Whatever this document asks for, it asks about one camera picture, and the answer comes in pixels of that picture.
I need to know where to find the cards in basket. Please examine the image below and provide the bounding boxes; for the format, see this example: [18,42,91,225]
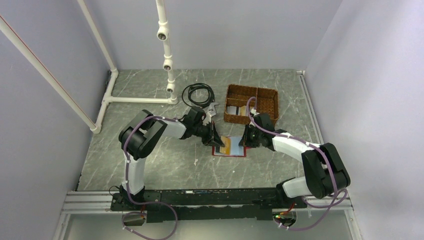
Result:
[226,105,250,116]

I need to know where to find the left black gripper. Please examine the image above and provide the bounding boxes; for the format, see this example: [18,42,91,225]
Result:
[193,121,225,149]

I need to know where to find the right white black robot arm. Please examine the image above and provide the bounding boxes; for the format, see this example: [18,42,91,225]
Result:
[239,113,351,208]

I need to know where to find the red handled adjustable wrench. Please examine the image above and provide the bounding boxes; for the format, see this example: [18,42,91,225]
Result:
[203,102,219,126]

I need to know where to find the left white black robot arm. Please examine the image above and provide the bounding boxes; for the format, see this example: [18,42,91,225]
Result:
[118,106,225,210]

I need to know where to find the red leather card holder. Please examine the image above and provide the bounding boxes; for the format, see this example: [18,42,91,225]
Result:
[212,136,247,158]

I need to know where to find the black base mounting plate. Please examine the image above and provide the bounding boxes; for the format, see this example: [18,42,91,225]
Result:
[110,187,307,223]

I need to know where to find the white pvc pipe frame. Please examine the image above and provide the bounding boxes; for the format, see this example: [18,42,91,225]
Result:
[0,0,178,134]

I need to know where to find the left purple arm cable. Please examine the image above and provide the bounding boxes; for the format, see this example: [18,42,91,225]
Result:
[121,115,180,240]

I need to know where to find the brown woven basket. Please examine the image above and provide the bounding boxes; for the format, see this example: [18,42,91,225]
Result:
[223,84,279,125]

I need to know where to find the coiled black cable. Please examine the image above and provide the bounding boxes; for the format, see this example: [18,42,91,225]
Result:
[181,83,216,109]

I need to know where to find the aluminium extrusion rail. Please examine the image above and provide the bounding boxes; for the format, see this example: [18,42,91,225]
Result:
[61,191,354,214]

